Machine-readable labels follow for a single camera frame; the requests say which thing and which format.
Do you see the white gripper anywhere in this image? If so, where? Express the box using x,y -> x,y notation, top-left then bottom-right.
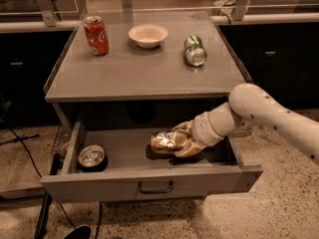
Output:
171,112 -> 223,157

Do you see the orange soda can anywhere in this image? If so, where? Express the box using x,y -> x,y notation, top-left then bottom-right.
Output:
151,131 -> 188,154

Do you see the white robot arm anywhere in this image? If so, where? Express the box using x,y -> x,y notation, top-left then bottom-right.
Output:
173,84 -> 319,164

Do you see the grey open top drawer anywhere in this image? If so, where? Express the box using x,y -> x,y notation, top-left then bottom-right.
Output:
41,121 -> 263,203

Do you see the green soda can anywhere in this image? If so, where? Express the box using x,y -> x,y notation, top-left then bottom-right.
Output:
184,35 -> 207,67

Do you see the black can in drawer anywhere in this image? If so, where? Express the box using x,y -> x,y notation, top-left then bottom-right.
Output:
77,144 -> 109,172

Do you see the red cola can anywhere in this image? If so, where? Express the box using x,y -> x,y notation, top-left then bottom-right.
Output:
84,16 -> 109,56

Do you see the grey cabinet table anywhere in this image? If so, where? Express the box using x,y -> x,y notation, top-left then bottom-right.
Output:
46,11 -> 245,128

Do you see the white bowl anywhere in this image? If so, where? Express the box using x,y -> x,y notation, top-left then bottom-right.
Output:
129,24 -> 168,49

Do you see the black stand base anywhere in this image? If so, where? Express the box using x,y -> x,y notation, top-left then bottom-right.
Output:
63,225 -> 91,239

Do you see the black drawer handle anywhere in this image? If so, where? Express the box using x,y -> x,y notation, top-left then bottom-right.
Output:
138,180 -> 173,194

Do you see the wire mesh basket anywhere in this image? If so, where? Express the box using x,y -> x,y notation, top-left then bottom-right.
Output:
51,125 -> 70,157

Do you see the black floor cable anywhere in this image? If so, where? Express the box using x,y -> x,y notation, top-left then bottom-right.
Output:
0,118 -> 104,239

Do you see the grey metal rail frame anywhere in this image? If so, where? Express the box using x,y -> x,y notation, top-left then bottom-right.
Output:
0,0 -> 319,33

